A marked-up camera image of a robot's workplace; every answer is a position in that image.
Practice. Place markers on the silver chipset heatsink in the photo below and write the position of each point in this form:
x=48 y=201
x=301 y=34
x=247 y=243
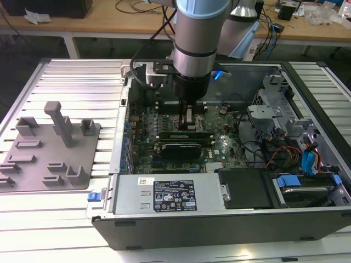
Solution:
x=214 y=167

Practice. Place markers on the wooden desk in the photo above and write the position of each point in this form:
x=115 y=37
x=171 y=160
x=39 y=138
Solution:
x=82 y=24

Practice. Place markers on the blue plastic clip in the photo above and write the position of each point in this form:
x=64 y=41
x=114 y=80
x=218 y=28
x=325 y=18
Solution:
x=93 y=197

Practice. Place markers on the clear plastic bags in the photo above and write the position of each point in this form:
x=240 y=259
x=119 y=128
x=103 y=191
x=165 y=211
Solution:
x=326 y=12

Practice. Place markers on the hard disk in blue carrier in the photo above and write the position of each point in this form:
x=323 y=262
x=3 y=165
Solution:
x=288 y=182

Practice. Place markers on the silver power supply with label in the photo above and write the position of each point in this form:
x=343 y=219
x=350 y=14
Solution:
x=131 y=197

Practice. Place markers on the white plastic latch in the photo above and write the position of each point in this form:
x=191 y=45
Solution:
x=125 y=71

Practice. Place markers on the small black box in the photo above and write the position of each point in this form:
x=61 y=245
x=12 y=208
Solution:
x=287 y=11

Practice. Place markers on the black open PC case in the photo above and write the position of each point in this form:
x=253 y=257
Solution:
x=219 y=233

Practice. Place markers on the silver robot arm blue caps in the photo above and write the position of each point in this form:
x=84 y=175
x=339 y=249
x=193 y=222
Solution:
x=194 y=33

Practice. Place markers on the green RAM stick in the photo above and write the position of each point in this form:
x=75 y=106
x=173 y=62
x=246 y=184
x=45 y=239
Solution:
x=192 y=141

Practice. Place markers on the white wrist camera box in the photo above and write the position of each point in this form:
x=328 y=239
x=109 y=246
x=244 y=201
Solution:
x=157 y=75

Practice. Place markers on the black equipment box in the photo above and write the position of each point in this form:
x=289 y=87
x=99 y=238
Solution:
x=49 y=8

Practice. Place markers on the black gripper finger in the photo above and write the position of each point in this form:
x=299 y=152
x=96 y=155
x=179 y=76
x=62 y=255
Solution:
x=190 y=117

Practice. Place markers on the grey plastic parts rack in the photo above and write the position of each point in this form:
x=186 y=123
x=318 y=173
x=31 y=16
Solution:
x=82 y=145

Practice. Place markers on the black plastic drive cover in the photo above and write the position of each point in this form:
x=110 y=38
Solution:
x=246 y=189

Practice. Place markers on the black graphics card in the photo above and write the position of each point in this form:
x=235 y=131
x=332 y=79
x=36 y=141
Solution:
x=181 y=151

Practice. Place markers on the green motherboard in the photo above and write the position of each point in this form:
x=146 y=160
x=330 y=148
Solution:
x=227 y=142

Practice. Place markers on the crumpled white paper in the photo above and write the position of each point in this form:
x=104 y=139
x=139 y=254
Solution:
x=35 y=16

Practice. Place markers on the grey metal drive cage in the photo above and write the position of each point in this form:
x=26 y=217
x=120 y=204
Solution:
x=263 y=115

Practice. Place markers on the black RAM slot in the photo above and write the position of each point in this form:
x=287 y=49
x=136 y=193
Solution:
x=168 y=110
x=168 y=103

